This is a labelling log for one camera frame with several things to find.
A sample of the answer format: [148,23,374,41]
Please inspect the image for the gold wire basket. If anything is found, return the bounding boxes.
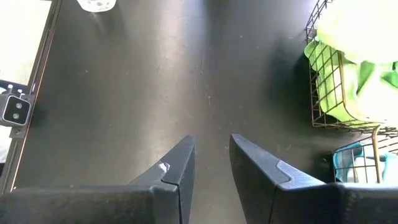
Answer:
[305,0,398,133]
[332,124,398,184]

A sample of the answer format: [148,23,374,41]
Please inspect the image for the teal microfiber towel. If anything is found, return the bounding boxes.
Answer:
[332,142,398,184]

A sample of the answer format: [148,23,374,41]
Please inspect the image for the black aluminium table frame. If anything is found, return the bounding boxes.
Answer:
[0,0,64,195]

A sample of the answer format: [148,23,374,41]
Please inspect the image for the clear plastic bottle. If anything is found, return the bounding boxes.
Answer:
[76,0,118,14]

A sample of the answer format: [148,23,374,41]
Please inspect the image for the green microfiber towel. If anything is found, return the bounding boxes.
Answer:
[316,0,398,65]
[303,39,398,125]

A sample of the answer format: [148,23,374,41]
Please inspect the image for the light blue microfiber towel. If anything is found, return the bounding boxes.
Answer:
[354,144,388,184]

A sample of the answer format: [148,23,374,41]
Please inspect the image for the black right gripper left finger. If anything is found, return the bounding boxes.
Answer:
[0,134,197,224]

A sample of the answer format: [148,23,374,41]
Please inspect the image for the black table mat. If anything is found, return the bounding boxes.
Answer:
[14,0,398,224]

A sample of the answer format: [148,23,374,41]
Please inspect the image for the grey table clamp bracket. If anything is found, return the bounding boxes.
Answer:
[0,92,35,128]

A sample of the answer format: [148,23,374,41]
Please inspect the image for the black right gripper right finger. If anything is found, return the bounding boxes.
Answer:
[229,133,398,224]

